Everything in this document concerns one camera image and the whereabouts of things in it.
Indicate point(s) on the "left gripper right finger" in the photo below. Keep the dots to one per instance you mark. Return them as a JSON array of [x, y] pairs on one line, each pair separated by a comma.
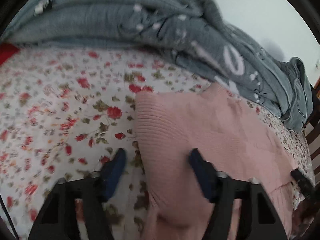
[[258, 217]]

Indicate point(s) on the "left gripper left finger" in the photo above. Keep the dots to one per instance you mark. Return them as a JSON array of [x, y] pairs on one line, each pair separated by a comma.
[[57, 217]]

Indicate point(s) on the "pink knit sweater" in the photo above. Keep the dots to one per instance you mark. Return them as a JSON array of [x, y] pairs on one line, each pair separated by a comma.
[[228, 134]]

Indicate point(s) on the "person right hand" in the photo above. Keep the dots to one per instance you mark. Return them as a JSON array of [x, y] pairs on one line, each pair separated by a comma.
[[300, 220]]

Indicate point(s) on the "floral bed sheet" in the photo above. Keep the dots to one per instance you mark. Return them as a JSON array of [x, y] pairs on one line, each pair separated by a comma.
[[63, 115]]

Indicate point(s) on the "red pillow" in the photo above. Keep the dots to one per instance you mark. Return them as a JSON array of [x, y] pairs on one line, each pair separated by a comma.
[[7, 51]]

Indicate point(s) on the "grey patterned quilt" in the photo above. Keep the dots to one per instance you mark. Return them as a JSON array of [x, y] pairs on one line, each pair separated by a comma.
[[189, 33]]

